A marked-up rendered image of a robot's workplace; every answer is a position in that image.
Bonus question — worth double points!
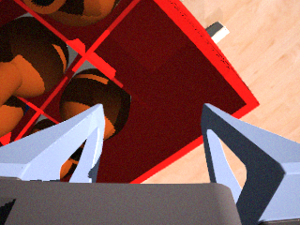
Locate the red crate with dividers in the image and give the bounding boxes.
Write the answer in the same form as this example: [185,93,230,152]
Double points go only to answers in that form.
[0,0,260,184]

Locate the orange bottle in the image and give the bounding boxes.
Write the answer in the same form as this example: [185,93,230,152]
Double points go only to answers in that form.
[59,60,131,164]
[0,12,79,108]
[28,114,77,179]
[0,96,30,138]

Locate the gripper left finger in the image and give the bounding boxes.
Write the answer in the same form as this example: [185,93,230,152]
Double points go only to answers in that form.
[0,104,105,183]

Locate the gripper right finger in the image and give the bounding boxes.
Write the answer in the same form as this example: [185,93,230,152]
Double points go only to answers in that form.
[201,103,300,225]

